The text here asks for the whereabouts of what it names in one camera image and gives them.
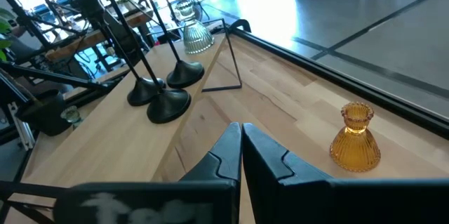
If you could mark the wooden desk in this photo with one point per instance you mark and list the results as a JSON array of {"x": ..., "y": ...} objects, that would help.
[{"x": 87, "y": 39}]

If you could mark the black metal candlestick holder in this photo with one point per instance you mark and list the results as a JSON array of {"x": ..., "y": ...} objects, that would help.
[
  {"x": 168, "y": 106},
  {"x": 185, "y": 74},
  {"x": 145, "y": 92}
]

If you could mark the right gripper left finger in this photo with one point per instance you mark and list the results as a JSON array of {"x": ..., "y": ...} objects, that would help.
[{"x": 210, "y": 196}]

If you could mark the amber ribbed glass candle holder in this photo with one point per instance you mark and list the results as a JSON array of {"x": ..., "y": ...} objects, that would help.
[{"x": 355, "y": 146}]

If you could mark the clear ribbed glass candle holder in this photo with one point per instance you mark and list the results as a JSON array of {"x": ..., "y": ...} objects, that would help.
[
  {"x": 72, "y": 114},
  {"x": 196, "y": 36}
]

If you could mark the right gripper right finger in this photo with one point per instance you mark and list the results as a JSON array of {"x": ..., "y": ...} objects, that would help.
[{"x": 280, "y": 196}]

